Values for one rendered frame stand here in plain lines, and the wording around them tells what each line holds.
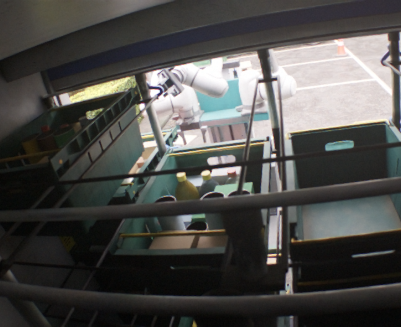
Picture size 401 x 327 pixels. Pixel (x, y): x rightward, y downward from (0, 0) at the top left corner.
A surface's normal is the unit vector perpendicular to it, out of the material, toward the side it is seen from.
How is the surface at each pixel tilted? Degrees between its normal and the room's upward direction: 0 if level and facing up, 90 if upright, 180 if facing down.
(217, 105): 90
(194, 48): 90
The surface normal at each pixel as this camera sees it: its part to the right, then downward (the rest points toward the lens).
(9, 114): 0.95, -0.12
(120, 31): -0.19, 0.47
